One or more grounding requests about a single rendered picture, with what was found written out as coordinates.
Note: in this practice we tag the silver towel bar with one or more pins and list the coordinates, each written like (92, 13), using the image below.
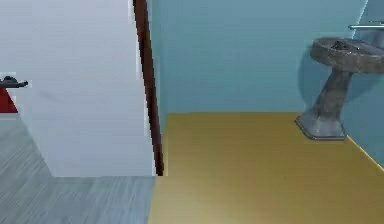
(366, 26)

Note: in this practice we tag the black object on cabinet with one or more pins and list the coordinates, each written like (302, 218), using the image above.
(11, 82)

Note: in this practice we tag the grey stone pedestal sink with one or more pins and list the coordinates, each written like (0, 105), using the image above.
(336, 90)

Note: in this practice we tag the dark brown door frame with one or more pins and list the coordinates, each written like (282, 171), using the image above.
(148, 83)

